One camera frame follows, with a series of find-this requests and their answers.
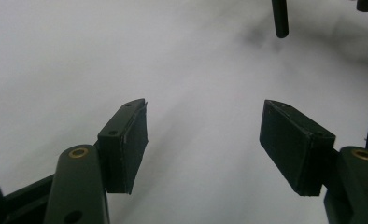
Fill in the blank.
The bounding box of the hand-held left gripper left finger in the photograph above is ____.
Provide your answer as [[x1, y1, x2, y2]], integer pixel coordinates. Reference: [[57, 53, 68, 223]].
[[97, 98, 149, 195]]

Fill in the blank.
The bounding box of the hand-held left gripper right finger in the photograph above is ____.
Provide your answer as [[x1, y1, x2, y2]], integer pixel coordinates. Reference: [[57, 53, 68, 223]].
[[259, 99, 337, 197]]

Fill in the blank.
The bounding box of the black makeup brush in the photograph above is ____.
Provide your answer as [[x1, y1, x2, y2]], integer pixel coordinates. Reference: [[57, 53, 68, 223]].
[[271, 0, 290, 39]]

